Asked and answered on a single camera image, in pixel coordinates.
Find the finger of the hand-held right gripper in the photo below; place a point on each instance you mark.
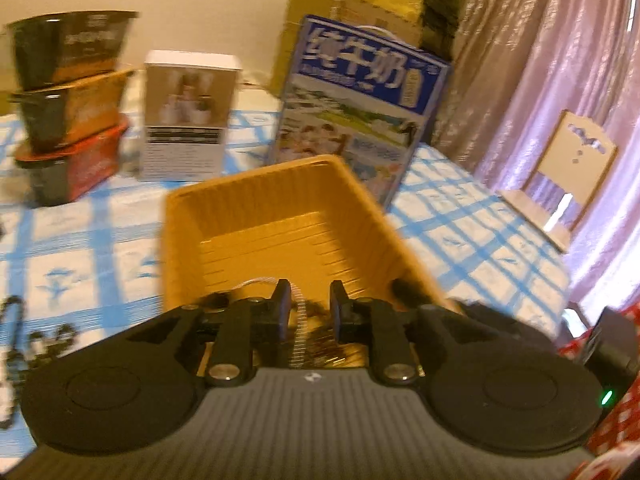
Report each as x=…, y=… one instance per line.
x=415, y=291
x=500, y=320

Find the orange label instant rice bowl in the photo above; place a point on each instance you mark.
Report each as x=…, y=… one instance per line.
x=75, y=110

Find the cardboard box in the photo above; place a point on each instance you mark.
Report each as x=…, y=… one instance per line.
x=305, y=5
x=360, y=15

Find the black instant rice bowl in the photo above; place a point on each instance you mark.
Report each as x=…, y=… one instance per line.
x=75, y=45

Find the small white product box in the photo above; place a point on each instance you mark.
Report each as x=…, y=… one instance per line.
x=185, y=125

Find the pink patterned curtain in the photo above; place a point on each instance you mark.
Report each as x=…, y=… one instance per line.
x=525, y=60

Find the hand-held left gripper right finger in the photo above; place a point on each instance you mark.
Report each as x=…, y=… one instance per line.
x=339, y=310

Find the blue checked tablecloth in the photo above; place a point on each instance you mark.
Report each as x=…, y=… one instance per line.
x=100, y=240

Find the yellow plastic tray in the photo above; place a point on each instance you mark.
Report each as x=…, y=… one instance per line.
x=280, y=210

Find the wooden chair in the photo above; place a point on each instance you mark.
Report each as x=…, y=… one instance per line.
x=555, y=160

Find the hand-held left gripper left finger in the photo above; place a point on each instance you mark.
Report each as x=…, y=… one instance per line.
x=282, y=305

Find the dark blue milk box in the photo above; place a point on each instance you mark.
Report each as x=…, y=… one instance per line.
x=350, y=90

